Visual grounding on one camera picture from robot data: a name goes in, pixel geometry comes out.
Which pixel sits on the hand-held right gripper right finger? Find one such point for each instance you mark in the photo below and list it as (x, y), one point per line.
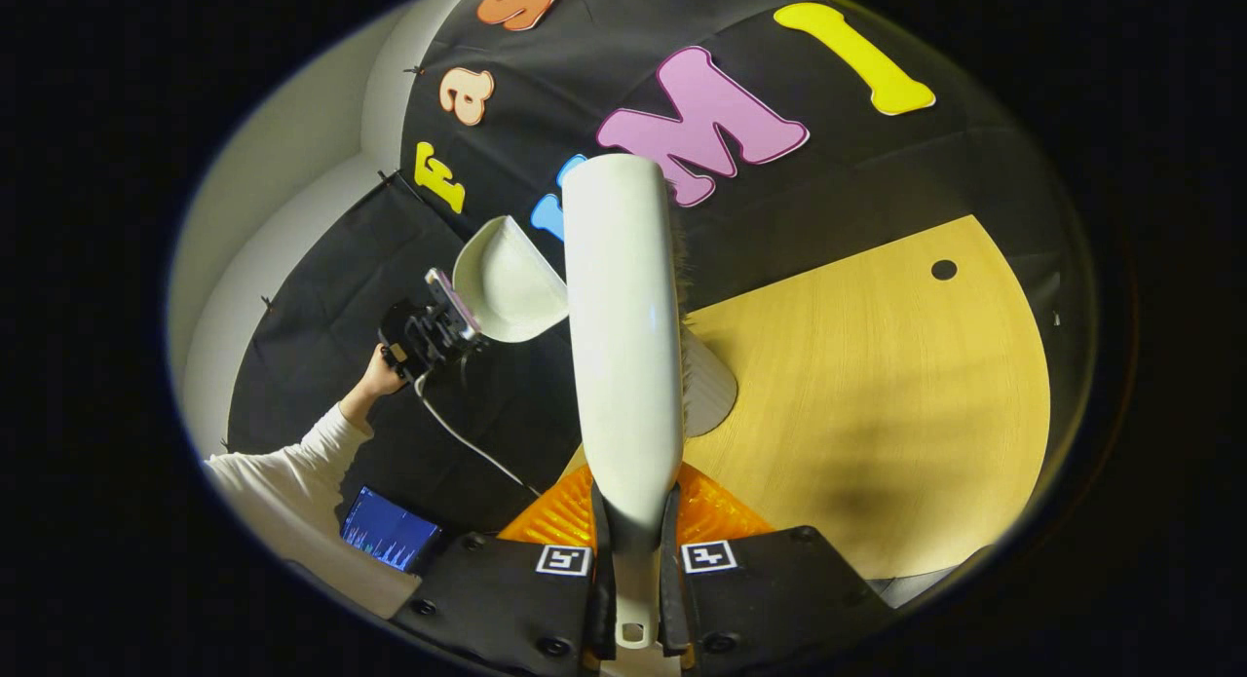
(779, 589)

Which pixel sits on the tablet with lit screen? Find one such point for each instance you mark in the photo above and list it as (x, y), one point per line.
(390, 531)

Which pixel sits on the white dustpan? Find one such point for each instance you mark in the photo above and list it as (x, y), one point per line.
(511, 287)

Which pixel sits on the grey ribbed garbage bin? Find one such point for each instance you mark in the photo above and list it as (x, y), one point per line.
(709, 385)

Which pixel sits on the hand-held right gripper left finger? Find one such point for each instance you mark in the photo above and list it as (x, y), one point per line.
(497, 599)

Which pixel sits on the wooden desktop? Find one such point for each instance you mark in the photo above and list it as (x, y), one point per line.
(877, 414)

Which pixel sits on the row of black cloth clips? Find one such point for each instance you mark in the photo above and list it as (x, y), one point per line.
(388, 177)

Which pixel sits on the small white broom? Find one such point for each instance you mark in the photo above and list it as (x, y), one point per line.
(623, 365)

